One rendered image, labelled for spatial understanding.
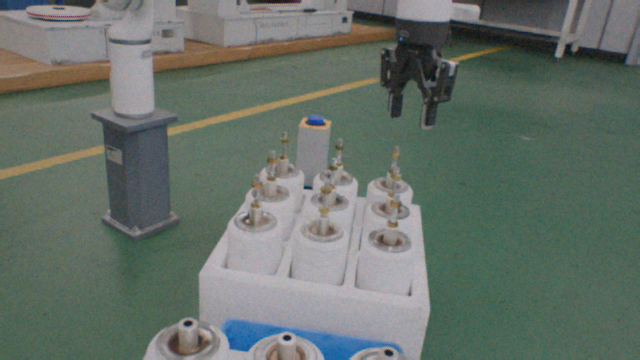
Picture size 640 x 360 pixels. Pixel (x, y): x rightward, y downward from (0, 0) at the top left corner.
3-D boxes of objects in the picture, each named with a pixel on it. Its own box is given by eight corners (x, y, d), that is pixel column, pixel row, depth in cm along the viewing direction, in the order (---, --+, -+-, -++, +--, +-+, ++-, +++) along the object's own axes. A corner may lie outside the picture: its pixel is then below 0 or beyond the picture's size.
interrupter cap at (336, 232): (334, 248, 84) (334, 245, 84) (292, 236, 87) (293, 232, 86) (349, 229, 91) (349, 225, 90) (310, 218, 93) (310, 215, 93)
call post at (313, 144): (290, 239, 134) (298, 126, 121) (294, 227, 140) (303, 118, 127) (316, 243, 133) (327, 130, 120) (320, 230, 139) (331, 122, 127)
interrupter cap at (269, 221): (247, 209, 94) (247, 206, 94) (284, 219, 92) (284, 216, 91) (225, 227, 87) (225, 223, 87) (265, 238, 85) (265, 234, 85)
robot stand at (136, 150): (100, 221, 133) (89, 111, 121) (147, 204, 144) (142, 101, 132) (134, 242, 126) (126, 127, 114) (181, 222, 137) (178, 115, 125)
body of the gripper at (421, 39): (383, 11, 74) (377, 76, 77) (426, 17, 67) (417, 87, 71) (420, 11, 78) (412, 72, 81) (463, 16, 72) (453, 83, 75)
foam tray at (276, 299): (199, 355, 93) (198, 273, 86) (253, 246, 129) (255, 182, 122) (412, 391, 90) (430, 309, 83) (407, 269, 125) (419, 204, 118)
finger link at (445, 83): (441, 60, 70) (428, 99, 73) (450, 65, 69) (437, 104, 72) (454, 59, 71) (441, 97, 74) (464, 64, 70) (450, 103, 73)
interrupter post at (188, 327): (175, 350, 60) (174, 328, 59) (182, 337, 62) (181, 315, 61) (194, 353, 60) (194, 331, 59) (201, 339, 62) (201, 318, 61)
